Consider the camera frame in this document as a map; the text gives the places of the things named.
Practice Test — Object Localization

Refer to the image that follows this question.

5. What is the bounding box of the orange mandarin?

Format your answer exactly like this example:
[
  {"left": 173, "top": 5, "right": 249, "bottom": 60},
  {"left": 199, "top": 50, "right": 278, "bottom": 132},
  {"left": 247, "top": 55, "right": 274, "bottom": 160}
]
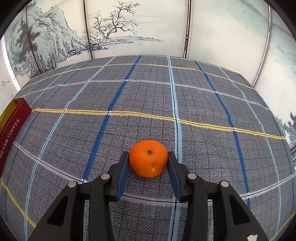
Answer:
[{"left": 129, "top": 140, "right": 168, "bottom": 178}]

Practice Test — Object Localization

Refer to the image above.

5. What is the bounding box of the grey plaid tablecloth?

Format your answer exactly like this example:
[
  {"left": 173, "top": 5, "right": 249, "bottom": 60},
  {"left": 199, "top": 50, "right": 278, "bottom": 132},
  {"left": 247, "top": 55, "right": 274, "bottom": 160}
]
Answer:
[{"left": 1, "top": 55, "right": 295, "bottom": 240}]

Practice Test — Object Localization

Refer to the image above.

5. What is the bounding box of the red gold toffee tin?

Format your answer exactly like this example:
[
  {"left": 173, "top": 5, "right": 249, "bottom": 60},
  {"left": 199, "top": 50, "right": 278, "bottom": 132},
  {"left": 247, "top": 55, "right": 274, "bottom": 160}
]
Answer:
[{"left": 0, "top": 97, "right": 32, "bottom": 173}]

